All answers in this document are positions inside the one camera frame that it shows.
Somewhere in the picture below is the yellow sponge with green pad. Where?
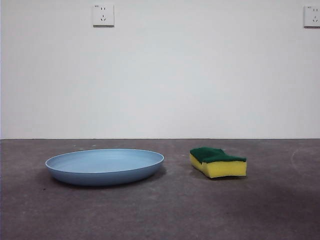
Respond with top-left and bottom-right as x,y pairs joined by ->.
189,146 -> 248,180

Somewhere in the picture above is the white wall socket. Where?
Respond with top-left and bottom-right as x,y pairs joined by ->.
303,5 -> 320,29
92,3 -> 115,28

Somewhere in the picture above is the blue round plate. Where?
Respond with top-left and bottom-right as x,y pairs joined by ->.
44,148 -> 165,187

